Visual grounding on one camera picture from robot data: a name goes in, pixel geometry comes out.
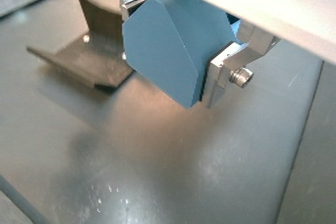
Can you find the black curved fixture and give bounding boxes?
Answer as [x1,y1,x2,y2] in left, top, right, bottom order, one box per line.
[26,0,133,88]

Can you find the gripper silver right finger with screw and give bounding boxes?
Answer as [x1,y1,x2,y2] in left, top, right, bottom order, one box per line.
[201,21,279,108]

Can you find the blue three prong object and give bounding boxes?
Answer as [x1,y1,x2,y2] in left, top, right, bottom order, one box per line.
[122,0,234,108]

